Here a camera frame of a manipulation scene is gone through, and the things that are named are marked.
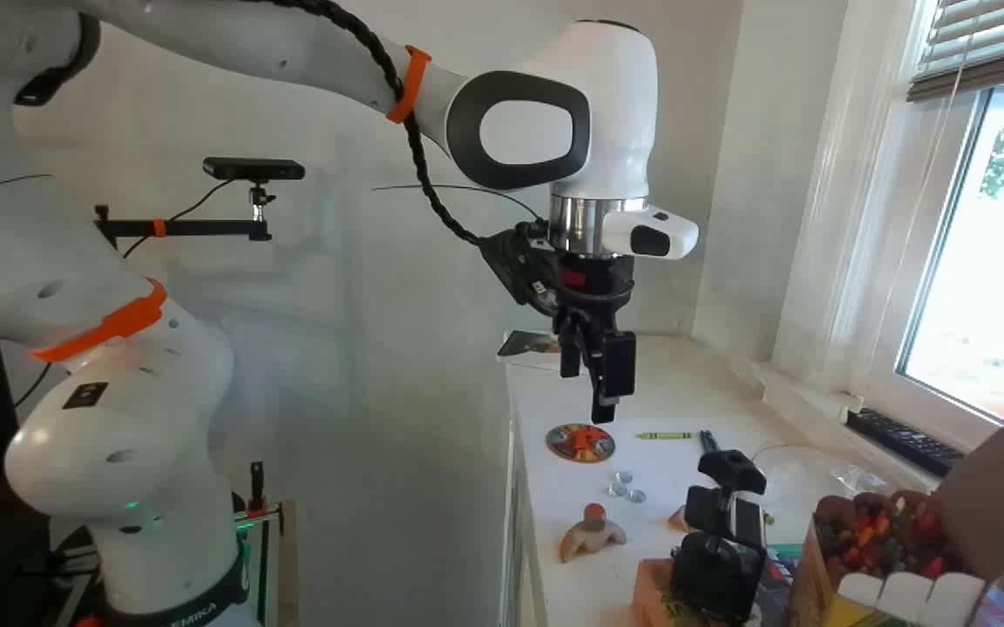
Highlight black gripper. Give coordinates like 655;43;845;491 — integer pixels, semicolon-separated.
485;224;639;424

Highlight black remote control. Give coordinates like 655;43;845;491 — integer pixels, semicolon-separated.
845;407;961;476

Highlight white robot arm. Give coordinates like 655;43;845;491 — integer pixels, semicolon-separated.
0;0;696;627

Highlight window blinds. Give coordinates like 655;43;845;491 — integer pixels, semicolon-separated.
906;0;1004;102

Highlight bird cover book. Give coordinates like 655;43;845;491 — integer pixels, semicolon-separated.
500;330;559;359

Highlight round colourful plate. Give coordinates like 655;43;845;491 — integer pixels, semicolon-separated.
543;424;617;462

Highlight green marker pen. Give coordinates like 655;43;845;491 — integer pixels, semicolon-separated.
636;432;694;442

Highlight small wooden toy figure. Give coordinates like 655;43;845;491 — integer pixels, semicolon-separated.
559;500;629;561

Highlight open cardboard box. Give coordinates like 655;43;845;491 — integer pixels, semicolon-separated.
789;424;1004;627

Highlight black camera on tripod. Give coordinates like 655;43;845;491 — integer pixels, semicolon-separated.
672;450;766;627

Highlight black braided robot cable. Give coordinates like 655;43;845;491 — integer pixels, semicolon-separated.
268;0;505;251

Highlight black camera on stand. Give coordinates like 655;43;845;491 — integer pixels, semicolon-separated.
203;158;307;186

